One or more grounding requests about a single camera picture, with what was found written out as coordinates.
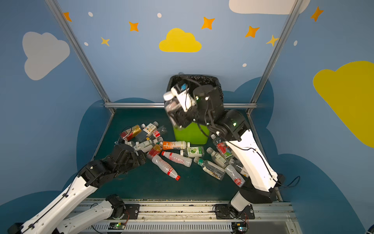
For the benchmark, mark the clear small bottle white label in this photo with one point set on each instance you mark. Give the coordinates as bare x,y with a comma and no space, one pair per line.
172,102

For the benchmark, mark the aluminium back frame rail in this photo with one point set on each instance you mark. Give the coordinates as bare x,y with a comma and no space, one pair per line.
122,105

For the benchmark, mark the clear lime juice bottle right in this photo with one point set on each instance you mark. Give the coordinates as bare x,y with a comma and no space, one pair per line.
193,152

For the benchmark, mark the aluminium right frame post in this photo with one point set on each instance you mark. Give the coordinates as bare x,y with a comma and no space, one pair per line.
286,30

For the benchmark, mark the orange juice bottle back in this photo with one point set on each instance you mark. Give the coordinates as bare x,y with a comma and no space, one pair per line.
175,145

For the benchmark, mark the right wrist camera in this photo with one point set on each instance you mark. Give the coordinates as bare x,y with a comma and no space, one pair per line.
182,92

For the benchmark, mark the clear bottle red label yellow cap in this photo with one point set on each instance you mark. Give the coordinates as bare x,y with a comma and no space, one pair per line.
159,132

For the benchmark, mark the green plastic bin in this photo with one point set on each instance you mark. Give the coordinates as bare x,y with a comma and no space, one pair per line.
194,133

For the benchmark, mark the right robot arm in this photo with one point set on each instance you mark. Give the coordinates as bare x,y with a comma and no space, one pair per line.
204,106

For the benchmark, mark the white bottle red cap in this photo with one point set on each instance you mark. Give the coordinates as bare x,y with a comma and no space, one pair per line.
177,158
165,167

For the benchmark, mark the clear square osmanthus tea bottle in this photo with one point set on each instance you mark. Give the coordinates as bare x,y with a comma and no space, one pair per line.
146,131

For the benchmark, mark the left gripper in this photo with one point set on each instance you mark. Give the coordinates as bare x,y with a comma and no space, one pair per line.
128,156

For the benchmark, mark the red gold energy drink bottle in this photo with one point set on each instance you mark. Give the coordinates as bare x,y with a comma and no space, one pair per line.
131,133

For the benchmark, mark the clear bottle green cap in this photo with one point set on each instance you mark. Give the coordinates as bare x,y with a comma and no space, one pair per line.
210,168

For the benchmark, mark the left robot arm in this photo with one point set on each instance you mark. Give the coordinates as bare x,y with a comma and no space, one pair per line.
53,218

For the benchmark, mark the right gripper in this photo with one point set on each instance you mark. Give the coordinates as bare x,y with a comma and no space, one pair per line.
177,110

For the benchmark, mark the aluminium left frame post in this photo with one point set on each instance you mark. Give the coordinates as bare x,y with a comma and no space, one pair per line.
69,33

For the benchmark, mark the aluminium frame post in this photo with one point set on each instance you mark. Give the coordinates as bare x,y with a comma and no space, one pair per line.
69,33
286,30

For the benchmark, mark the white bottle red logo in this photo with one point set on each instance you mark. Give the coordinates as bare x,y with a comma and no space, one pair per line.
234,175

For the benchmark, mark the small red yellow tea bottle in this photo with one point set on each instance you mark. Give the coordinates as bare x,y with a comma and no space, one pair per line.
156,150

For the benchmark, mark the black bin liner bag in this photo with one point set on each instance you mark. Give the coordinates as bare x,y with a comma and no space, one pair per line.
193,79

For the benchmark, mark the clear bottle red label right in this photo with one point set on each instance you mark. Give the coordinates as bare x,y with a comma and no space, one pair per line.
222,147

